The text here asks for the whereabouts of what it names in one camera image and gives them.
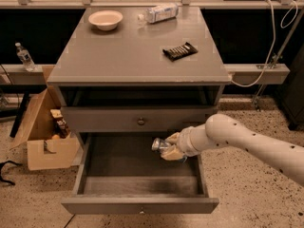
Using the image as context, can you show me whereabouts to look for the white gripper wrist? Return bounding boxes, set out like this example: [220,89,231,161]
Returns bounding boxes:
[161,125,206,161]

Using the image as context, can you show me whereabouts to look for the crushed silver blue redbull can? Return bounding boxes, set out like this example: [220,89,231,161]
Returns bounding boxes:
[151,137,188,163]

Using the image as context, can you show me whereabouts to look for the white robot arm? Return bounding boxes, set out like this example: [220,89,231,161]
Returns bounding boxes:
[161,114,304,186]

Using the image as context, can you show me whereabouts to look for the open grey bottom drawer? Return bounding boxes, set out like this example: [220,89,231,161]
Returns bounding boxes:
[62,133,219,215]

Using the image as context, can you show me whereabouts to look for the grey wooden drawer cabinet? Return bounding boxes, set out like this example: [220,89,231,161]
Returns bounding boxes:
[47,6,232,215]

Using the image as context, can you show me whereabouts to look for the closed grey middle drawer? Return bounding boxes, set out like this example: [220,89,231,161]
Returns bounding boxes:
[61,106,218,133]

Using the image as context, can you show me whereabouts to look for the black snack bar wrapper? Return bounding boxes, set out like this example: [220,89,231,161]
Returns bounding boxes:
[162,42,198,62]

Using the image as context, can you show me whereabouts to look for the snack items in box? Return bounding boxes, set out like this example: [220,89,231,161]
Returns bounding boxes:
[50,109,70,139]

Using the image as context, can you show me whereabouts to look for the open cardboard box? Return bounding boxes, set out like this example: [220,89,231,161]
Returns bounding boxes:
[9,65,82,172]

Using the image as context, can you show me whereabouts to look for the clear plastic water bottle lying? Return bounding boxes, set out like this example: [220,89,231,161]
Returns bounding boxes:
[138,3,179,24]

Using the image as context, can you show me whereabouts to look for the white paper bowl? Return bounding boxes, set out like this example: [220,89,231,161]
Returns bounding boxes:
[88,10,123,31]

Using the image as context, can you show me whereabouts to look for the small upright water bottle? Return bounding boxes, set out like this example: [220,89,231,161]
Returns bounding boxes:
[15,43,35,72]

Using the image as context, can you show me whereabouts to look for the grey metal rail ledge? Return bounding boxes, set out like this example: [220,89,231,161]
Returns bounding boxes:
[0,64,290,86]

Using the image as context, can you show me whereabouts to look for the black cable on floor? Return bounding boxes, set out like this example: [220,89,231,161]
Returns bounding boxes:
[0,160,23,186]

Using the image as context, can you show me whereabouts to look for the white cable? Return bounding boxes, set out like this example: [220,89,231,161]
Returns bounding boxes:
[230,0,300,88]

